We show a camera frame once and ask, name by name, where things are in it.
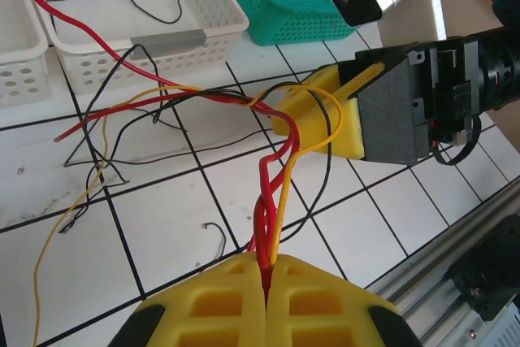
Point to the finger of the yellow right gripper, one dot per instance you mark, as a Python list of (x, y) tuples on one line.
[(325, 79), (386, 119)]

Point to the teal plastic mesh basket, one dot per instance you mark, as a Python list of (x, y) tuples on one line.
[(260, 36)]

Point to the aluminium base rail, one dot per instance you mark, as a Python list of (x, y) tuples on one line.
[(426, 274)]

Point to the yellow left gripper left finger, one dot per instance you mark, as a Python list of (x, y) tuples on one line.
[(211, 310)]

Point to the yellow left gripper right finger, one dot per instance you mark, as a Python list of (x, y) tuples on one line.
[(325, 310)]

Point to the large white plastic basket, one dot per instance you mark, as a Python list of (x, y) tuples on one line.
[(20, 50)]

